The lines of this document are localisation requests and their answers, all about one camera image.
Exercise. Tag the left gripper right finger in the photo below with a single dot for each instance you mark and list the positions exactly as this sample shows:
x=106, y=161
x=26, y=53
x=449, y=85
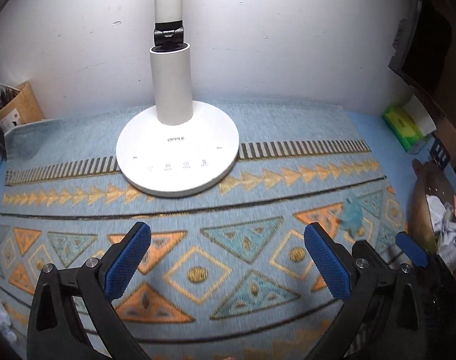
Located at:
x=352, y=277

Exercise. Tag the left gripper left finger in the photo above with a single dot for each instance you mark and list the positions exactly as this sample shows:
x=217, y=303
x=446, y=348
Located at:
x=55, y=329

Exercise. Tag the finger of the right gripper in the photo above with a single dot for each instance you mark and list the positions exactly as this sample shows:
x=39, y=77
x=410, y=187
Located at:
x=411, y=249

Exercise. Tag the paper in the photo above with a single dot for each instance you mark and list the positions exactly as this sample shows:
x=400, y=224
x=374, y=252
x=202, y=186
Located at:
x=443, y=221
x=5, y=325

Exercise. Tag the translucent blue jelly toy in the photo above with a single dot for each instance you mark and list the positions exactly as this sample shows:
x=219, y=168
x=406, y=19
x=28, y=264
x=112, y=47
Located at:
x=350, y=218

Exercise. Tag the brown ribbed glass bowl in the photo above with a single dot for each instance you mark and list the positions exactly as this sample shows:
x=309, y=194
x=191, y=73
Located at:
x=431, y=180

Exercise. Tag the black phone stand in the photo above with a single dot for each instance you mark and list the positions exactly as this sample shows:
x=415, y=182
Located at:
x=439, y=154

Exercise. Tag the green tissue pack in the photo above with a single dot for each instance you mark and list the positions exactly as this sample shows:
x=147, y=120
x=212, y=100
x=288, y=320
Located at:
x=411, y=124

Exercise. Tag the patterned blue table mat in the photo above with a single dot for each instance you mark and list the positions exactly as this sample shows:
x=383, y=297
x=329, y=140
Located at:
x=227, y=273

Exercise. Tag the white desk lamp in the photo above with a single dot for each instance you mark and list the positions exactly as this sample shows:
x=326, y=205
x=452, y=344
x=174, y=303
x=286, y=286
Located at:
x=179, y=147

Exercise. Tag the cardboard pen box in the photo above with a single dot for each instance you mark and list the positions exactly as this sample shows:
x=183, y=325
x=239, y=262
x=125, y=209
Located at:
x=23, y=109

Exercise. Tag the black wall monitor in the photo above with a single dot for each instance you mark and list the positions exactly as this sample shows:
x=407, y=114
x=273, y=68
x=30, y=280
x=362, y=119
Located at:
x=425, y=54

